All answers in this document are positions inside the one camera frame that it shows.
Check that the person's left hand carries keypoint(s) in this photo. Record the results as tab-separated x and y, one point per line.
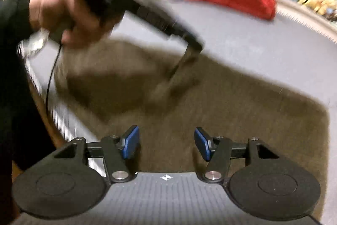
52	11

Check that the yellow plush pile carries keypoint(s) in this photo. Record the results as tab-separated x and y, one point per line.
320	3

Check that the olive brown pants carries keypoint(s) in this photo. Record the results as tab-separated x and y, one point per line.
223	98

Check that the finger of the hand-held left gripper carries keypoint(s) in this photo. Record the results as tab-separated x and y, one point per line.
181	66

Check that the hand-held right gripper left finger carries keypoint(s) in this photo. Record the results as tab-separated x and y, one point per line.
130	142

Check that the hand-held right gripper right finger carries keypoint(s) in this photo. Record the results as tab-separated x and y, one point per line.
202	143

